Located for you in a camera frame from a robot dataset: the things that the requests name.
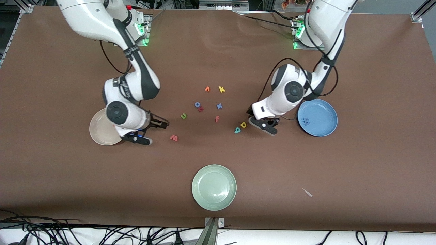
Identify beige round plate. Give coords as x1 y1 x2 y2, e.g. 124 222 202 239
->
89 108 124 146

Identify blue round plate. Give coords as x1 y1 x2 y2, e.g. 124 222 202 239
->
297 99 338 137

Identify green round plate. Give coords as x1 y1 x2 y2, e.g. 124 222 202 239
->
191 164 237 211

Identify brown table cover sheet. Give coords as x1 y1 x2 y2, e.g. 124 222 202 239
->
0 5 436 232

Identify orange artificial flowers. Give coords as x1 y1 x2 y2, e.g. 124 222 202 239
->
281 0 307 9

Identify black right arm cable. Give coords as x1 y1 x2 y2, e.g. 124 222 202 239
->
99 39 169 125

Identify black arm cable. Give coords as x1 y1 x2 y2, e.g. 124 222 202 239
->
99 39 169 125
261 56 339 100

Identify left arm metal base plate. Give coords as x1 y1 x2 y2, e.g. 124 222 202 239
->
291 15 324 51

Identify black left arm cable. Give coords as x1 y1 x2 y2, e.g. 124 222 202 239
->
261 56 339 100

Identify black table cable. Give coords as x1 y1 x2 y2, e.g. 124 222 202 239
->
238 10 303 30

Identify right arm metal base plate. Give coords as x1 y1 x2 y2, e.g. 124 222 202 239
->
135 10 152 47

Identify aluminium frame crossbar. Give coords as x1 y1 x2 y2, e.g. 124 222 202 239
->
199 0 249 11

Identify grey metal mount bracket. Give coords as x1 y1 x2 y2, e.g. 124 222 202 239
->
195 217 224 245

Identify aluminium frame rail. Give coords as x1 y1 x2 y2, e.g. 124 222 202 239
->
0 5 34 67
410 0 436 23

